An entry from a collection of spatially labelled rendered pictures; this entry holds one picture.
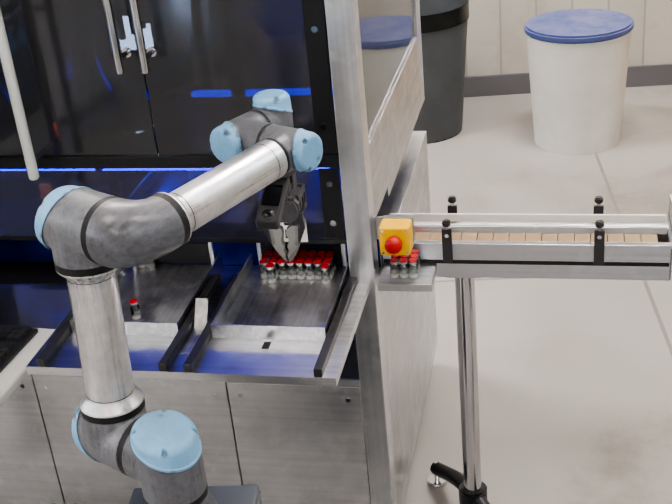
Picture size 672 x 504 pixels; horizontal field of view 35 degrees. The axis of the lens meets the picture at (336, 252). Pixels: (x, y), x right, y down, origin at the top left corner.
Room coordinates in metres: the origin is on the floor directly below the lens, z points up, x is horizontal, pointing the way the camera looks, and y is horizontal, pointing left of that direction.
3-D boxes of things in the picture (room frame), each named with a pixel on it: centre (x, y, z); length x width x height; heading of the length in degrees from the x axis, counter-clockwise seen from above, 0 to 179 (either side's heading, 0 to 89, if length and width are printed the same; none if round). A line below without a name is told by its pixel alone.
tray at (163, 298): (2.28, 0.46, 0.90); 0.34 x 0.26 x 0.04; 166
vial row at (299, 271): (2.31, 0.10, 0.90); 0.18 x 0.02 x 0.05; 76
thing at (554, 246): (2.32, -0.46, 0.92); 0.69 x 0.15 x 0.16; 76
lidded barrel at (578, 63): (5.16, -1.30, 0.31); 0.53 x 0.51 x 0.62; 84
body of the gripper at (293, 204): (2.03, 0.10, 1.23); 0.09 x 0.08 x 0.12; 166
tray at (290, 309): (2.20, 0.13, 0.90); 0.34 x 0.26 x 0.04; 166
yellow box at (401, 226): (2.25, -0.15, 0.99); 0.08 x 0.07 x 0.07; 166
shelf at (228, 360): (2.17, 0.31, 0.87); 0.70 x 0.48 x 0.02; 76
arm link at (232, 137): (1.94, 0.15, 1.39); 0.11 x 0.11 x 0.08; 50
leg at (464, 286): (2.36, -0.32, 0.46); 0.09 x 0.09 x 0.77; 76
